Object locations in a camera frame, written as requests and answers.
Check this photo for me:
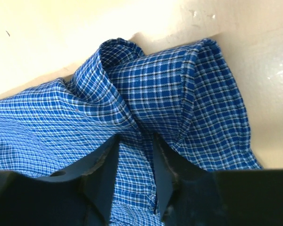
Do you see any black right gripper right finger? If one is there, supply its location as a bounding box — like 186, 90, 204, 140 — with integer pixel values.
153, 134, 283, 226

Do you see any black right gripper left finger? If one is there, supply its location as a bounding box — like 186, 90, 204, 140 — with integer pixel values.
0, 135, 120, 226

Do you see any blue checkered long sleeve shirt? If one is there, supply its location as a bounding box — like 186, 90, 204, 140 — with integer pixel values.
0, 39, 260, 226

